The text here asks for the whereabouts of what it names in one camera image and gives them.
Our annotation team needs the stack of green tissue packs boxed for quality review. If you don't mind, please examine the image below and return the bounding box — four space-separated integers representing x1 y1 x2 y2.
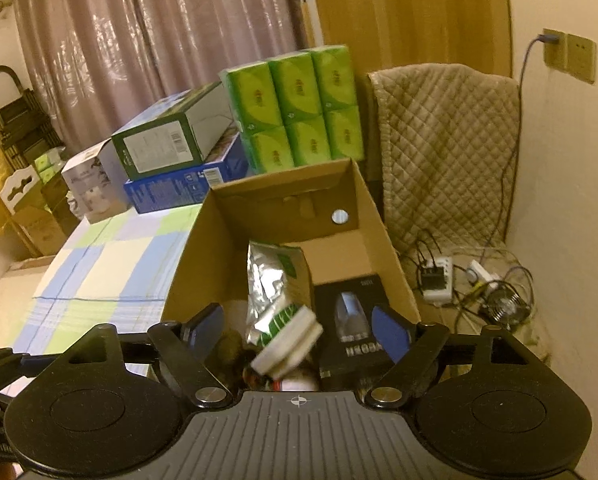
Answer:
219 45 362 176

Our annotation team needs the white square charger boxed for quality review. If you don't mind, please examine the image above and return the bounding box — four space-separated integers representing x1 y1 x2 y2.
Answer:
251 306 324 378

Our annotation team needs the wall socket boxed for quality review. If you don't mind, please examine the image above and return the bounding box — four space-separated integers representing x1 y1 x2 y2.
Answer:
543 28 567 68
564 34 596 83

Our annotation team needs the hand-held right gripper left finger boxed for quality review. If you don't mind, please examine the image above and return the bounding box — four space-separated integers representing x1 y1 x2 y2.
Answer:
68 302 236 409

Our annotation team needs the black product box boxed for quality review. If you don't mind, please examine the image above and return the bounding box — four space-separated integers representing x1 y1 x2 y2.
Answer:
313 274 415 391

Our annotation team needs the quilted chair cover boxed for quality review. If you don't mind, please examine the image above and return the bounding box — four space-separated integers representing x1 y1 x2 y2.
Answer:
368 63 550 361

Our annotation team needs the pink curtain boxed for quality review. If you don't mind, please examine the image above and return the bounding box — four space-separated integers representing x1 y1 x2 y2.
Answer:
11 0 315 156

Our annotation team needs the wooden door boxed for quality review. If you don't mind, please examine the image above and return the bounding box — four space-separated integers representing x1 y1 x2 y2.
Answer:
306 0 512 81

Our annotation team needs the white carved board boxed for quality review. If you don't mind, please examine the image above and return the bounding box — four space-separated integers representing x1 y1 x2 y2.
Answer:
0 165 47 221

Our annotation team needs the white plug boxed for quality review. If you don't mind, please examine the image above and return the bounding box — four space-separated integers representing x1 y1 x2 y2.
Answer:
466 260 500 286

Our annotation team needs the white humidifier box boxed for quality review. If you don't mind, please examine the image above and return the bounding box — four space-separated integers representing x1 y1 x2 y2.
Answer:
60 141 130 224

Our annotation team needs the large cardboard box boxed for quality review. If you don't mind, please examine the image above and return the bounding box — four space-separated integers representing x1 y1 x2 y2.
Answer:
9 180 80 256

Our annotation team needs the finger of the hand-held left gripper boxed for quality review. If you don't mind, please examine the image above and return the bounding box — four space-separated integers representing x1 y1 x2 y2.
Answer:
0 347 72 377

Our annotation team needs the green product box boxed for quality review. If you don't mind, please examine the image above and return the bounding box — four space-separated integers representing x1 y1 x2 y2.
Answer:
111 82 237 181

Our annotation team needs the cream bed sheet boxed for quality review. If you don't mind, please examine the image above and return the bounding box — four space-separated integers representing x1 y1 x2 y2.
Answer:
0 255 54 321

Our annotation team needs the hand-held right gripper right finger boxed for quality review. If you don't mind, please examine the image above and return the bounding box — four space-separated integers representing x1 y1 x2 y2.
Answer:
364 305 534 409

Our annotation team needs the checked tablecloth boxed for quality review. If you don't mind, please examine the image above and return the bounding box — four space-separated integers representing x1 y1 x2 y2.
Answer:
0 202 205 396

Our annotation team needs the black folding rack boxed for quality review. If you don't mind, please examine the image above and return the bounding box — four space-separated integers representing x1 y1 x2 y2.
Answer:
0 66 64 171

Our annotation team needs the silver foil bag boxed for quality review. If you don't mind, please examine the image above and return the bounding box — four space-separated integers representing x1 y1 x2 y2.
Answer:
244 241 316 348

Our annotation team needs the white power strip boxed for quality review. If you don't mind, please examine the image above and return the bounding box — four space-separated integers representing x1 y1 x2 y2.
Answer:
421 255 455 303

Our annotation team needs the dark power cable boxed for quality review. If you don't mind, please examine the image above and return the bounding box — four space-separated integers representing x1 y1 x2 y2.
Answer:
496 34 555 241

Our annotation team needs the blue product box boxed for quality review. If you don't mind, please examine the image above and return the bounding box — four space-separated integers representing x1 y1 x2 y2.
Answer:
123 135 247 215

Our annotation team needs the small desk fan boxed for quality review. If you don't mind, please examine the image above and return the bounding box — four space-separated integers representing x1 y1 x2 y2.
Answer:
482 282 530 331

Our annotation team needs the pile of small green packets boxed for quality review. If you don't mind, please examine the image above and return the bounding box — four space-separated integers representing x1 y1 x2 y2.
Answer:
34 150 67 181

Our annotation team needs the black adapter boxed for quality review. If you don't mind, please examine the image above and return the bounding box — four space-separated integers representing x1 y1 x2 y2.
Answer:
419 265 445 288

